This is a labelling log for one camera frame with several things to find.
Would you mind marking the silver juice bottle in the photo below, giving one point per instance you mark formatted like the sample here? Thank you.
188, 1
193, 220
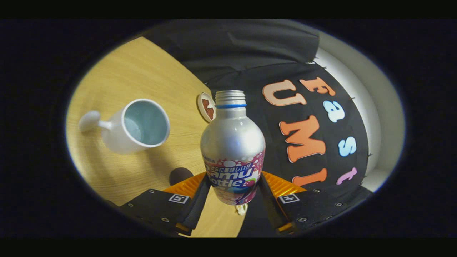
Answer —
232, 139

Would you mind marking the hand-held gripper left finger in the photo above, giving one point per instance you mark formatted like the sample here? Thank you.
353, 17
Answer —
200, 208

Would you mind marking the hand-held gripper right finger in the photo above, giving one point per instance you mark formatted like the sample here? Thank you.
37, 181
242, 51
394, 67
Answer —
271, 210

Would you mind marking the white plate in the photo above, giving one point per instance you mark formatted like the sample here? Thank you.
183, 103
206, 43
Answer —
200, 107

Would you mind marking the dark brown round coaster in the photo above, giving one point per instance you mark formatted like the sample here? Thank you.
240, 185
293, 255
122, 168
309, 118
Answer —
180, 175

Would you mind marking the white cup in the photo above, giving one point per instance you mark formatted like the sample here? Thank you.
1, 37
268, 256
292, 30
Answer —
117, 137

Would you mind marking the wooden table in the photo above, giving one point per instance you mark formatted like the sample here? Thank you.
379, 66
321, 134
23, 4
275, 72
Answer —
142, 71

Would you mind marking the reddish brown food piece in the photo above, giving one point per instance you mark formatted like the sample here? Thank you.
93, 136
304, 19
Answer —
210, 112
206, 103

